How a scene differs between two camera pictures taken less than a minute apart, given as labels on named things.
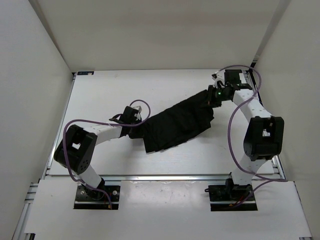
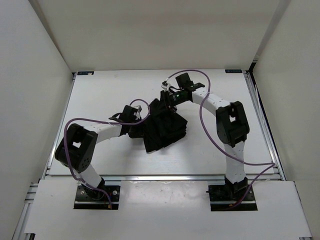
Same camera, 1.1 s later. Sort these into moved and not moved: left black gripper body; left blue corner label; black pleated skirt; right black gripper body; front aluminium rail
Moved: black pleated skirt; right black gripper body
Not moved: front aluminium rail; left black gripper body; left blue corner label
